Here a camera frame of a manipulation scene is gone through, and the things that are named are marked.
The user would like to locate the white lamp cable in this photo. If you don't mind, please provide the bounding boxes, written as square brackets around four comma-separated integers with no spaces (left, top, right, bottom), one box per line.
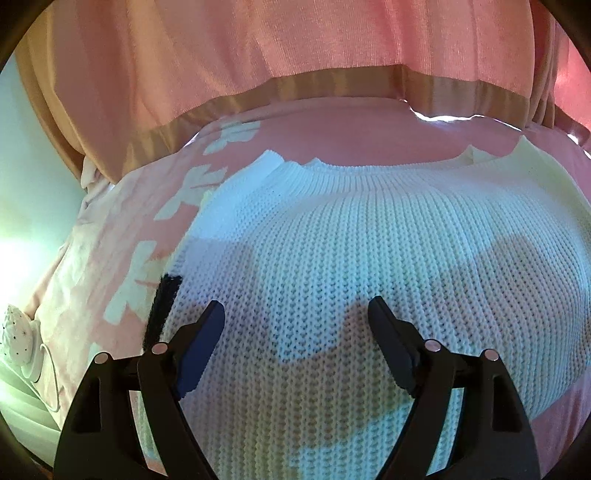
[27,342,62,412]

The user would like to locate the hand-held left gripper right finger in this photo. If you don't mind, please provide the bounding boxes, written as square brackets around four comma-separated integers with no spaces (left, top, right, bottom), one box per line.
[368,296,541,480]

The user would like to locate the pink bed sheet white pattern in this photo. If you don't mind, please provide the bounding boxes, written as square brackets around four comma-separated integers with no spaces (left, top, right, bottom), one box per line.
[23,98,591,480]

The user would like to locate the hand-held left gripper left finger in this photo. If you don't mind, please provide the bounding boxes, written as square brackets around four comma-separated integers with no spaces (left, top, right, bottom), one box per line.
[53,300,226,480]

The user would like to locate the pink curtain with tan hem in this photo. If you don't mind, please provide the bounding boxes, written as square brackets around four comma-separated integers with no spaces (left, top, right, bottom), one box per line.
[18,0,591,185]

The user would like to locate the white bedside table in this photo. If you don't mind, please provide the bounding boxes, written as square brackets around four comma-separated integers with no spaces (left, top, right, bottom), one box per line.
[0,364,63,446]

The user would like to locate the white black red knit sweater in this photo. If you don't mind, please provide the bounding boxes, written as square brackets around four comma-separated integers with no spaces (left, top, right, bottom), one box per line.
[136,138,591,480]

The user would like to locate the white fluffy cloth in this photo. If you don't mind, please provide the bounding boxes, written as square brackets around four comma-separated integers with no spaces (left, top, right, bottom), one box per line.
[79,156,110,191]

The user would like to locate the white dotted night lamp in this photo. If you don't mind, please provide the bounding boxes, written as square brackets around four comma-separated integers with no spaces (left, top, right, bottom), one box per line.
[0,304,37,371]

